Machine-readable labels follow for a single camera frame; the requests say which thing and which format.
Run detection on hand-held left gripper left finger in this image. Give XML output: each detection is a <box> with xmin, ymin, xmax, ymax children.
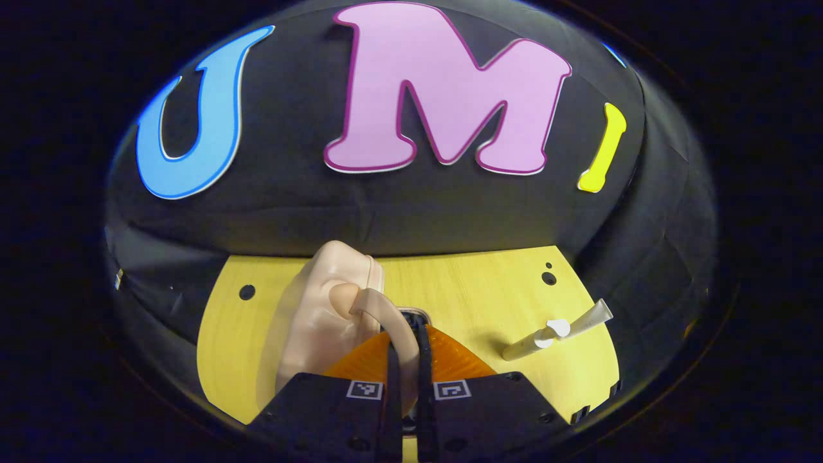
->
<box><xmin>246</xmin><ymin>325</ymin><xmax>404</xmax><ymax>463</ymax></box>

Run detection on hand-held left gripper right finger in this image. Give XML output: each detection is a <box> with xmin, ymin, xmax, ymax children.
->
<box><xmin>411</xmin><ymin>314</ymin><xmax>574</xmax><ymax>463</ymax></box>

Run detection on white pump bottle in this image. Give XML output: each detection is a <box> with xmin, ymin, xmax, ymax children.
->
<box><xmin>502</xmin><ymin>318</ymin><xmax>572</xmax><ymax>362</ymax></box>

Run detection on pink suitcase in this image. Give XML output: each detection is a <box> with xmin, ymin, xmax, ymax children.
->
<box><xmin>275</xmin><ymin>240</ymin><xmax>430</xmax><ymax>415</ymax></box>

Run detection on white squeeze tube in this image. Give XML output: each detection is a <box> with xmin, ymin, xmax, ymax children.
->
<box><xmin>559</xmin><ymin>298</ymin><xmax>615</xmax><ymax>338</ymax></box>

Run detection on black backdrop cloth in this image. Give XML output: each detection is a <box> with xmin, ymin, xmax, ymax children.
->
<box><xmin>103</xmin><ymin>0</ymin><xmax>718</xmax><ymax>412</ymax></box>

